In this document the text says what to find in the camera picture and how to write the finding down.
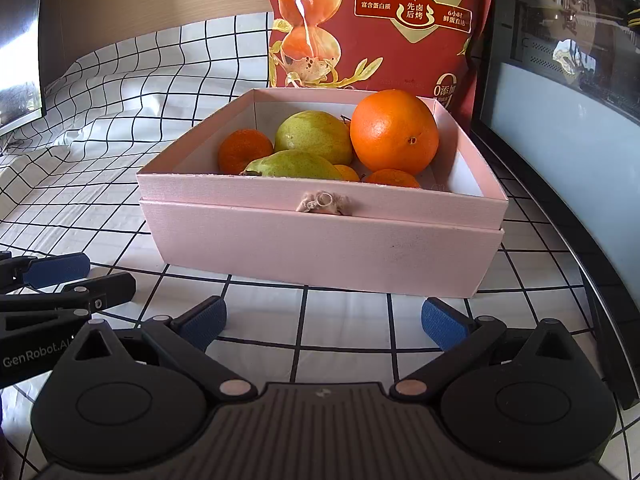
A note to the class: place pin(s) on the red snack bag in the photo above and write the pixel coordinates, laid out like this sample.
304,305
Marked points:
380,50

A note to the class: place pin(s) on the black glass computer case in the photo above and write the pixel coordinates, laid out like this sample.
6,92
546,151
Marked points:
565,135

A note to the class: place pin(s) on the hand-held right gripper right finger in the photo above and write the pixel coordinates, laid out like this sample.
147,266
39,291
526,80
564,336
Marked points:
440,322

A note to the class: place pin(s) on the white checked tablecloth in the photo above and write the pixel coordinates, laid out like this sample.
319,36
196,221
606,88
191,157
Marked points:
100,185

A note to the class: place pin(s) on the black monitor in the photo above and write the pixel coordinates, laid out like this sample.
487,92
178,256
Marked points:
20,60

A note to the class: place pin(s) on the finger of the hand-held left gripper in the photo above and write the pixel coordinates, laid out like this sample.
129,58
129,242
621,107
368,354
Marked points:
55,269
112,287

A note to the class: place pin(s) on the orange mandarin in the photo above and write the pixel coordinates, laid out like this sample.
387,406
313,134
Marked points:
392,179
244,150

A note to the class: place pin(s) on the small green pear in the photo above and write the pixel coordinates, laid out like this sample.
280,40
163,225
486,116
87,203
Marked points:
295,166

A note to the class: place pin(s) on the small yellow orange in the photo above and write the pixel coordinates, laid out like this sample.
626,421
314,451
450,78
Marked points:
347,174

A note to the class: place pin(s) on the pink cardboard box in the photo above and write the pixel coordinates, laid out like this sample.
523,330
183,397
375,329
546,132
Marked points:
325,255

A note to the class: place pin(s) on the large orange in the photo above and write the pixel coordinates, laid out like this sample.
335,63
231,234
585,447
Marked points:
395,132

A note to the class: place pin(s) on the large green pear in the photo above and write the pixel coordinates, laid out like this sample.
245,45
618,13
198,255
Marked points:
315,135

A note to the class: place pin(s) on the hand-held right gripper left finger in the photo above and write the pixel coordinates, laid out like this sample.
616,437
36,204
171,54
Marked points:
202,322

